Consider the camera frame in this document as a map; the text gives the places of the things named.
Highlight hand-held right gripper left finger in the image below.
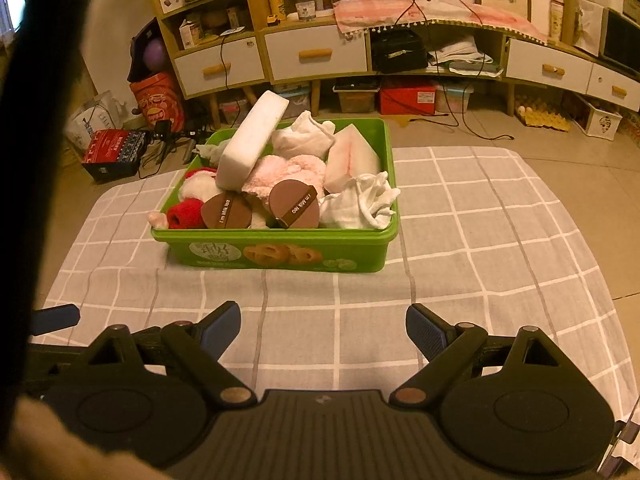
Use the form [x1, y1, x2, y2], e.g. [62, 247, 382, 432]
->
[86, 301, 256, 406]

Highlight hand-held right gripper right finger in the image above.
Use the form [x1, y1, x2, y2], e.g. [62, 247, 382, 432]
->
[387, 302, 561, 407]

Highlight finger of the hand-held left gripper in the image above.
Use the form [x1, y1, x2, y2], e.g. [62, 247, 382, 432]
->
[30, 304, 82, 338]

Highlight green plastic bin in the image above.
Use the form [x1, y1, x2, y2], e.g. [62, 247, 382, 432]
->
[150, 117, 402, 273]

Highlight brown round puff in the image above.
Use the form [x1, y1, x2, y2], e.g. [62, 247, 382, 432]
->
[201, 192, 253, 229]
[268, 178, 321, 229]

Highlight white plush red hat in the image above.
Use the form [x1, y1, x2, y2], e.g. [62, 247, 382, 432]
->
[166, 167, 231, 229]

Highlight white cloth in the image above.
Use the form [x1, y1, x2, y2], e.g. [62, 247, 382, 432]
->
[271, 110, 336, 163]
[318, 171, 402, 231]

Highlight pink fluffy plush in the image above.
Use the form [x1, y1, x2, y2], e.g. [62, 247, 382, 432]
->
[241, 154, 326, 211]

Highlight grey-green plush toy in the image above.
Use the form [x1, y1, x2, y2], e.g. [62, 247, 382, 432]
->
[194, 141, 232, 167]

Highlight plain white sponge block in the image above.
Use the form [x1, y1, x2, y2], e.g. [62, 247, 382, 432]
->
[216, 90, 291, 193]

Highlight pink-tinted white sponge block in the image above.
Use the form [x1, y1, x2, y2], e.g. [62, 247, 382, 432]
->
[324, 124, 382, 193]

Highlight grey checked tablecloth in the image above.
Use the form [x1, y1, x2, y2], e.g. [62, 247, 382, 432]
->
[30, 146, 626, 431]

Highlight beige blurred cloth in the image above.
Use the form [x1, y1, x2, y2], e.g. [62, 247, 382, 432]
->
[0, 395, 166, 480]

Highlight red printed box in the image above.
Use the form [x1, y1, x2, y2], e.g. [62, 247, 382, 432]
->
[82, 129, 151, 183]

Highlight white plastic bag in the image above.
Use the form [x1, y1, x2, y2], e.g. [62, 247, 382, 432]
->
[65, 91, 126, 153]

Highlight clear storage box blue lid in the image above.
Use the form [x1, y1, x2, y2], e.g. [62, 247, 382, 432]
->
[272, 85, 313, 113]
[434, 82, 474, 114]

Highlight orange snack bucket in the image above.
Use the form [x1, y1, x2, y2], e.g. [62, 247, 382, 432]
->
[130, 72, 186, 136]

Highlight red flat box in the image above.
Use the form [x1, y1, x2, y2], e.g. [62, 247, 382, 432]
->
[378, 82, 437, 115]

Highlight clear box brown contents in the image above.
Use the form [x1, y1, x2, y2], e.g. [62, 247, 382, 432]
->
[332, 82, 377, 114]

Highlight yellow egg carton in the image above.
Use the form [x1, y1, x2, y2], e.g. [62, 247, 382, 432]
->
[515, 95, 572, 133]

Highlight white printed box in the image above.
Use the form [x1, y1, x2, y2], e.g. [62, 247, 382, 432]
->
[575, 94, 623, 138]

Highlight black flat panel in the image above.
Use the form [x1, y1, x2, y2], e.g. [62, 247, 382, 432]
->
[127, 17, 163, 83]

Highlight pile of papers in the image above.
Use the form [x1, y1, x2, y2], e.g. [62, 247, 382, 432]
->
[427, 37, 503, 77]

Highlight purple ball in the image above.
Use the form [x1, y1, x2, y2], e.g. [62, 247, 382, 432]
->
[144, 39, 167, 68]

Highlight black case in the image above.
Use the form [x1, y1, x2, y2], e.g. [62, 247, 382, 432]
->
[370, 27, 430, 73]

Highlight wooden curved console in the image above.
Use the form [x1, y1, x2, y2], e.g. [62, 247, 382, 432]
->
[335, 0, 640, 116]

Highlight wooden drawer cabinet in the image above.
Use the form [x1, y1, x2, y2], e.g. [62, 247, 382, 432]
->
[147, 0, 373, 128]

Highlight pink tasselled runner cloth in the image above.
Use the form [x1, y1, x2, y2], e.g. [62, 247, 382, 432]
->
[332, 0, 551, 43]

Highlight white red-print bottle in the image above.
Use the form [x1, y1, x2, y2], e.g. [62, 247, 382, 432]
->
[549, 0, 568, 38]

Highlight white microwave oven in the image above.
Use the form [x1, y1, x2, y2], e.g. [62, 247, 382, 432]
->
[597, 7, 640, 76]

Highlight black blurred strap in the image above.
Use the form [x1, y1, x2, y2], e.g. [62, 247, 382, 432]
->
[0, 0, 96, 441]

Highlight white drawer wooden handle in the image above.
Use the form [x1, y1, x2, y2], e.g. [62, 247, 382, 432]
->
[264, 25, 370, 81]
[174, 37, 266, 92]
[506, 39, 593, 93]
[587, 64, 640, 111]

